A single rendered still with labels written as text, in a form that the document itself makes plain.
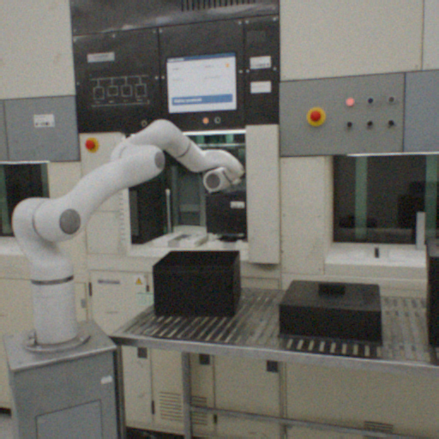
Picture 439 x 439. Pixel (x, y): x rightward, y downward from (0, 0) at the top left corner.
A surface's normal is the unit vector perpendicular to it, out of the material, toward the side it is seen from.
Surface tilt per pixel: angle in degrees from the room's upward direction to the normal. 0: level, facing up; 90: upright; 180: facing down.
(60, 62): 90
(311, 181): 90
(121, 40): 90
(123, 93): 90
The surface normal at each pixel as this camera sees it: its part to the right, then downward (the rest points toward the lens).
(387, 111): -0.29, 0.14
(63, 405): 0.47, 0.11
